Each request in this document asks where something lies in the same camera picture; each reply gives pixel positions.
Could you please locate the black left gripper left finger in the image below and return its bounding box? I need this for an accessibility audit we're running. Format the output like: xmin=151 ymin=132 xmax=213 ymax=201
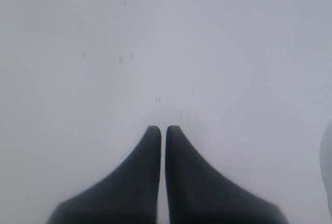
xmin=47 ymin=126 xmax=161 ymax=223

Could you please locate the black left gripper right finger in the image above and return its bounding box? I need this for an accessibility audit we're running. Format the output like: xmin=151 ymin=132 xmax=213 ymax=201
xmin=165 ymin=125 xmax=288 ymax=224

